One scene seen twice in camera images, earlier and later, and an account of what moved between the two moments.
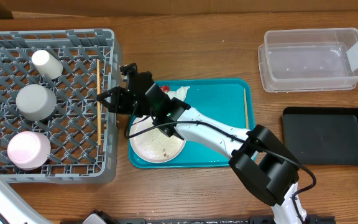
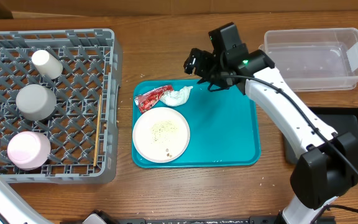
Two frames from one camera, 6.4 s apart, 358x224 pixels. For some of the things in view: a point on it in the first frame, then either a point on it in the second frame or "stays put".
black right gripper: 128,93 -> 199,62
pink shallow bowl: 28,150 stays put
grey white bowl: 35,102 stays put
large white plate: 153,145 stays put
